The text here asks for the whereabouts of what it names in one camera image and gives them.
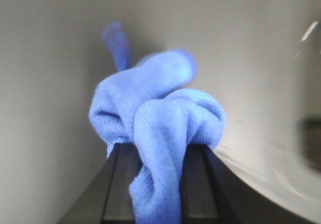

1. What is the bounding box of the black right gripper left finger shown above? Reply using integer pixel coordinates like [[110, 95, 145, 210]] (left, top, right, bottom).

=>
[[58, 144, 141, 223]]

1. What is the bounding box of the blue microfiber cloth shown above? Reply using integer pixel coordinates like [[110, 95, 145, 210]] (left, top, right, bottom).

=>
[[89, 22, 226, 223]]

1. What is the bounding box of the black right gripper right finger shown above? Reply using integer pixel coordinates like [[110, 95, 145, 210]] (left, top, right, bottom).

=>
[[179, 142, 294, 224]]

